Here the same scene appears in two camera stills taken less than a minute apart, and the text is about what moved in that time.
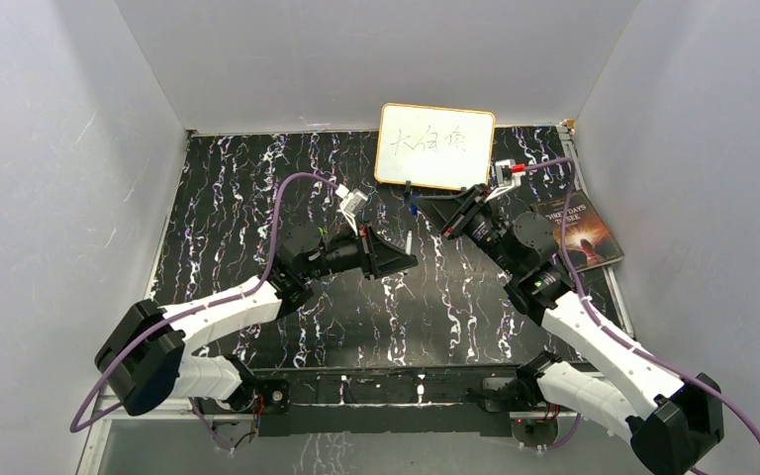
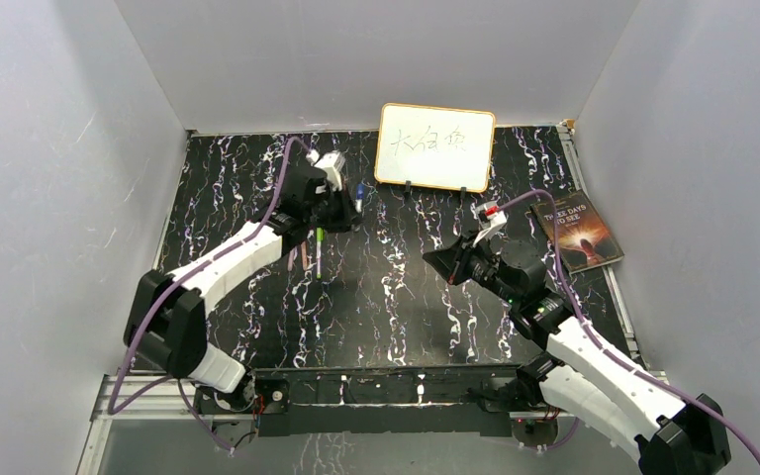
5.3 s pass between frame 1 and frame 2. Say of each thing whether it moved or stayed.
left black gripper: moved
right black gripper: moved
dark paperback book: stayed
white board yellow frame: stayed
